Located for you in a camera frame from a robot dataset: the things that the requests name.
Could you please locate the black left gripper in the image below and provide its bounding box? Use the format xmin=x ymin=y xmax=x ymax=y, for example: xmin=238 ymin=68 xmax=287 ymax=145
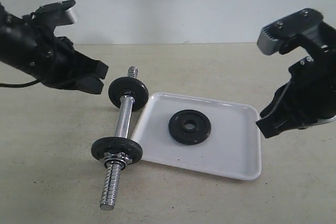
xmin=34 ymin=36 xmax=109 ymax=94

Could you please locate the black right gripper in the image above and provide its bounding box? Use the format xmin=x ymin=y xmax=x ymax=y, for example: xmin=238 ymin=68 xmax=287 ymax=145
xmin=256 ymin=57 xmax=335 ymax=138

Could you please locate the black weight plate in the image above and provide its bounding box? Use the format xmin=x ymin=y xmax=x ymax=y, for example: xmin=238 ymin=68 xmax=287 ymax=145
xmin=108 ymin=77 xmax=149 ymax=111
xmin=91 ymin=136 xmax=143 ymax=164
xmin=168 ymin=110 xmax=212 ymax=145

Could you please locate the chrome threaded dumbbell bar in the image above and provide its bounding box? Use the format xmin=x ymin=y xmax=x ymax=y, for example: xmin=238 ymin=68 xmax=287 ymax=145
xmin=99 ymin=66 xmax=139 ymax=205

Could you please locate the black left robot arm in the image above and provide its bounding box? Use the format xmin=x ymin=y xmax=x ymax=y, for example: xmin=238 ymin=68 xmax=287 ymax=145
xmin=1 ymin=0 xmax=108 ymax=94

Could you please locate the white rectangular plastic tray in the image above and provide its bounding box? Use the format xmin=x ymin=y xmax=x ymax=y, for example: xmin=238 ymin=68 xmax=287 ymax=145
xmin=131 ymin=92 xmax=261 ymax=180

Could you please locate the chrome hex collar nut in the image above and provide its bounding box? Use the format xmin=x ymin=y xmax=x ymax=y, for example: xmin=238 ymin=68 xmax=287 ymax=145
xmin=100 ymin=152 xmax=133 ymax=170

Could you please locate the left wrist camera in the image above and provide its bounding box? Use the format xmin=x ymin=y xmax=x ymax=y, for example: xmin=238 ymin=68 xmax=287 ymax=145
xmin=33 ymin=0 xmax=77 ymax=31

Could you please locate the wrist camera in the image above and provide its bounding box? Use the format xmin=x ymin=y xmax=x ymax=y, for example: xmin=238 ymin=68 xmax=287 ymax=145
xmin=33 ymin=0 xmax=77 ymax=31
xmin=257 ymin=8 xmax=324 ymax=56

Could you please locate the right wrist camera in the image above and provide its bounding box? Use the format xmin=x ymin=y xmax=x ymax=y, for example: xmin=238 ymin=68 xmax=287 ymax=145
xmin=257 ymin=8 xmax=324 ymax=56

